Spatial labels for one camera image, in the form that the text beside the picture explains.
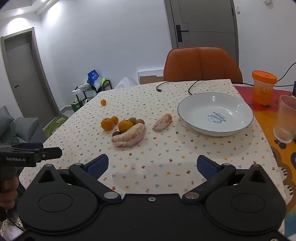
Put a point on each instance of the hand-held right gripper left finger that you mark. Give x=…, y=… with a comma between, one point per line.
x=99, y=165

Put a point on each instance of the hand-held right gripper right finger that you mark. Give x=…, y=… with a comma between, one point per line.
x=206, y=166

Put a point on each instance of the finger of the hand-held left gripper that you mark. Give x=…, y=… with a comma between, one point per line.
x=49, y=153
x=29, y=145

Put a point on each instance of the red plum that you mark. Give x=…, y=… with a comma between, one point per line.
x=116, y=133

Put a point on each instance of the brown kiwi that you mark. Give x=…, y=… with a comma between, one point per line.
x=140, y=121
x=132, y=120

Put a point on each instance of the white plate with blue rim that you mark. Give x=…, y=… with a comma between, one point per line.
x=196, y=109

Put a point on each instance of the small peeled pomelo segment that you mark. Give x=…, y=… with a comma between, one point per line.
x=161, y=122

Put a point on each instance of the person's left hand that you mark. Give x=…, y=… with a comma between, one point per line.
x=10, y=188

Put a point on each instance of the grey sofa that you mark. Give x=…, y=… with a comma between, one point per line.
x=37, y=135

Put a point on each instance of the grey cushion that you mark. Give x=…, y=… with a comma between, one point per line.
x=25, y=127

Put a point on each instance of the green shopping bag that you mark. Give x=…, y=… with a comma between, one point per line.
x=55, y=125

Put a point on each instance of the large peeled pomelo segment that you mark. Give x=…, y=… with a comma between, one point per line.
x=131, y=136

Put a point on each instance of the dotted cream tablecloth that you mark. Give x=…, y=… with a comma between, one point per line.
x=161, y=150

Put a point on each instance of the small orange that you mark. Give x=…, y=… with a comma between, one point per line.
x=103, y=102
x=115, y=119

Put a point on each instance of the green box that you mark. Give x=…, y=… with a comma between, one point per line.
x=76, y=106

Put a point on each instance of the grey interior door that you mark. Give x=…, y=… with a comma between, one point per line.
x=25, y=76

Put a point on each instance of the black metal rack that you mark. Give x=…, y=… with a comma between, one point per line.
x=86, y=92

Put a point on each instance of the white item on rack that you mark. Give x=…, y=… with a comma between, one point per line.
x=81, y=88

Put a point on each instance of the yellow green bag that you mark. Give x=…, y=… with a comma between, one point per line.
x=104, y=81

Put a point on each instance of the white plastic bag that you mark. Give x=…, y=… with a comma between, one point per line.
x=123, y=83

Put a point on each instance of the blue plastic bag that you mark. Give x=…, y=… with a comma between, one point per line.
x=93, y=76

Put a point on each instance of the translucent plastic cup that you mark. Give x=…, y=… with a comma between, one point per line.
x=285, y=120

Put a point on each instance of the orange lidded jar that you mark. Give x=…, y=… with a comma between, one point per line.
x=263, y=90

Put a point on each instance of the cardboard box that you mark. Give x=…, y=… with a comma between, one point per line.
x=150, y=79

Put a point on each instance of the orange leather chair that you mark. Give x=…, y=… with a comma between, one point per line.
x=198, y=64

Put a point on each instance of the black door lock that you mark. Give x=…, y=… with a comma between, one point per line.
x=179, y=32

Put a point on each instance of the white wall device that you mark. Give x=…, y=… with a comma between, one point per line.
x=237, y=9

